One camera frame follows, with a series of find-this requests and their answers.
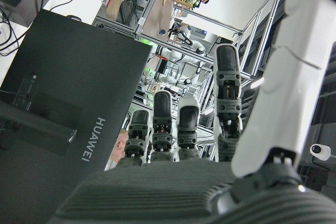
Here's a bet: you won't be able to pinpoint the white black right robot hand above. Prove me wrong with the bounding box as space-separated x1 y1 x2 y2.
48 0 336 224

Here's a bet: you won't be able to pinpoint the cardboard box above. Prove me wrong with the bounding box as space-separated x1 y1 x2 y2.
106 0 124 20

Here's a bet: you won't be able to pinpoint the person with shaved head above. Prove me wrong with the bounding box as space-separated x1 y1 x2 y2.
111 129 129 162

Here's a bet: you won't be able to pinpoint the black Huawei monitor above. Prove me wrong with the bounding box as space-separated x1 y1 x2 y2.
0 8 153 224

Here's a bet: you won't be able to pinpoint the brown wooden table board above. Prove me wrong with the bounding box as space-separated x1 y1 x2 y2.
141 0 179 42

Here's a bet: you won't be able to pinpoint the white security camera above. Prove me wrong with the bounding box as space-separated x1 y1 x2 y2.
309 143 331 161

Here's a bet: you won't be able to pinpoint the aluminium frame cage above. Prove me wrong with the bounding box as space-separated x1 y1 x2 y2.
91 0 287 80

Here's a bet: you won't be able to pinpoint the black desk cable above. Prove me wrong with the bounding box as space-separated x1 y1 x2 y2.
0 6 27 57

